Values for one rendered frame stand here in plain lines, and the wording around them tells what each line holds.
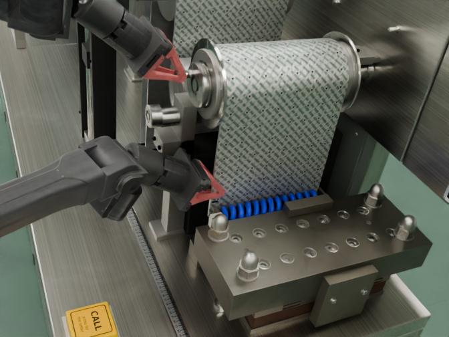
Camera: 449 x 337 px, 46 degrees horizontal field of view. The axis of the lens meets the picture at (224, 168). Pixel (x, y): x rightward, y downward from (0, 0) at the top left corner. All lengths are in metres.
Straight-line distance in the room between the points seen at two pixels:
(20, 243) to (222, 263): 1.62
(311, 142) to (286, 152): 0.05
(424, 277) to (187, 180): 1.83
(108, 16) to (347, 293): 0.59
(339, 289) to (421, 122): 0.31
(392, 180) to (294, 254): 2.21
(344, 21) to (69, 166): 0.62
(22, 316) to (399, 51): 1.64
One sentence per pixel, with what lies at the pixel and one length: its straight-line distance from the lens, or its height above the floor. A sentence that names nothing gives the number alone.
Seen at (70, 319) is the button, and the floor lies 0.92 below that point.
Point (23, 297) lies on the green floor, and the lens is 2.20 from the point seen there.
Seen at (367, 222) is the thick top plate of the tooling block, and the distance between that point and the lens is 1.03.
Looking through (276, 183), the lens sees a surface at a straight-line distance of 1.00.
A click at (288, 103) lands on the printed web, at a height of 1.23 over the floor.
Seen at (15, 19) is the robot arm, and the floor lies 1.36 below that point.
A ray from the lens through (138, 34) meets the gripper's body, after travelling 0.80.
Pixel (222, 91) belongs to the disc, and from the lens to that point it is 0.82.
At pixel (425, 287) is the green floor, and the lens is 2.52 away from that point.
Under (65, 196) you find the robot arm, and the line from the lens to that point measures 0.73.
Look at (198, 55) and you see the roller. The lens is 0.89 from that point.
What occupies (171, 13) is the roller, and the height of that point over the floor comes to 1.29.
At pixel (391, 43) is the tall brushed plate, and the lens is 1.00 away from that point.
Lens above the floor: 1.65
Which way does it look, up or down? 36 degrees down
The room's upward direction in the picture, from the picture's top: 9 degrees clockwise
